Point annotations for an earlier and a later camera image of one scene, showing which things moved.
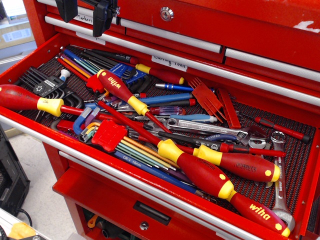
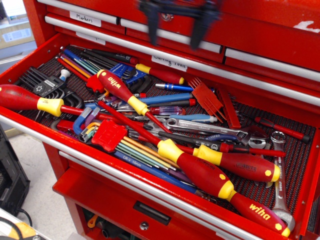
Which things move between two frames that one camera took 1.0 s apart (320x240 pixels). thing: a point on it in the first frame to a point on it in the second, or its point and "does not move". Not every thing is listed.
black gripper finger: (68, 9) to (152, 8)
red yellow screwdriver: (244, 165) does not move
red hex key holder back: (94, 82) does not move
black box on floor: (14, 186) does not move
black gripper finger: (102, 16) to (203, 13)
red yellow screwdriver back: (163, 75) does not move
